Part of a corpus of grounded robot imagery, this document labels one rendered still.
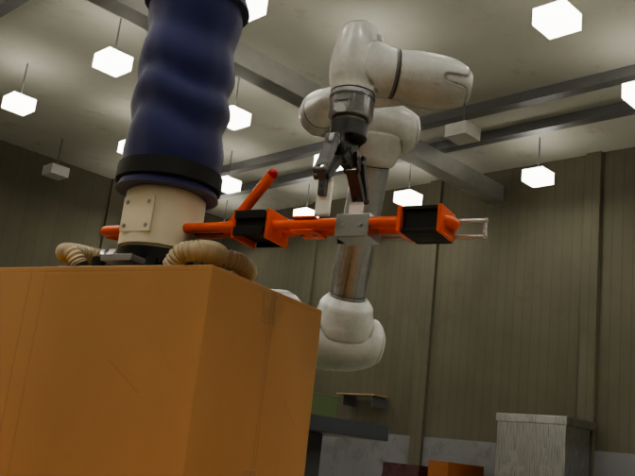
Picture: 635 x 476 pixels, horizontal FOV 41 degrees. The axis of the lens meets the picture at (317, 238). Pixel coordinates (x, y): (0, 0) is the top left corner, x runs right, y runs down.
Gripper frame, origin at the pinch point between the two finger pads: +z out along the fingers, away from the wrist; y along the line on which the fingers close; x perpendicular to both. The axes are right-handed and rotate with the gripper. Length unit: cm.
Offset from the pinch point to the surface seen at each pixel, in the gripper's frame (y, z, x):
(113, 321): 22.7, 24.8, -30.9
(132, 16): -641, -506, -691
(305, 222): 4.3, 1.5, -4.7
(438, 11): -859, -576, -334
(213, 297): 21.6, 19.9, -10.9
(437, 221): 5.5, 2.4, 22.0
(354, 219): 4.3, 1.2, 5.6
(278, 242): 1.0, 4.3, -12.3
